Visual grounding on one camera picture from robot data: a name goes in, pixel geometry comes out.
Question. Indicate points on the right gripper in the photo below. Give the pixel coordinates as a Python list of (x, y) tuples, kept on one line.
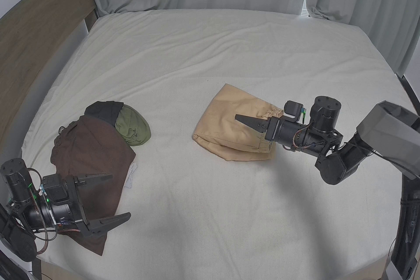
[(288, 134)]

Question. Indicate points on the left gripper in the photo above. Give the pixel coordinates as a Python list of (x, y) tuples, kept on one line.
[(77, 209)]

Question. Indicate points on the tan shorts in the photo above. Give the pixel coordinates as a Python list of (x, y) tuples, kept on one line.
[(223, 121)]

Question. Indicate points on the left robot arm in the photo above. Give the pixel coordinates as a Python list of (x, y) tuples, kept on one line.
[(14, 180)]

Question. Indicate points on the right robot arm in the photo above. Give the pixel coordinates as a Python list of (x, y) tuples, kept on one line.
[(387, 131)]

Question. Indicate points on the bed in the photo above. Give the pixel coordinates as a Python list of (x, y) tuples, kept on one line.
[(229, 206)]

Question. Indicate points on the white garment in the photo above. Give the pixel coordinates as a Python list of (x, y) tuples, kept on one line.
[(131, 173)]

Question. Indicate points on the brown garment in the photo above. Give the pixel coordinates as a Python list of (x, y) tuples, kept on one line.
[(92, 147)]

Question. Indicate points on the green garment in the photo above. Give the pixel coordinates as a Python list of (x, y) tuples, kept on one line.
[(133, 126)]

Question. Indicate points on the black garment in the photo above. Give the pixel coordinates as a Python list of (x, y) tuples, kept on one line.
[(101, 112)]

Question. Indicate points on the window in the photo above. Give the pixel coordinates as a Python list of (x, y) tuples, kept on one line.
[(305, 11)]

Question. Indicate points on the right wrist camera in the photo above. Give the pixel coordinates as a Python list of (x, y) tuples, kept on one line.
[(293, 111)]

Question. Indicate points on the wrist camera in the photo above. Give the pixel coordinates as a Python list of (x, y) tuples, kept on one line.
[(54, 188), (293, 111)]

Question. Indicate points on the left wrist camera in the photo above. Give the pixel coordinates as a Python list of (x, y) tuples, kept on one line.
[(54, 188)]

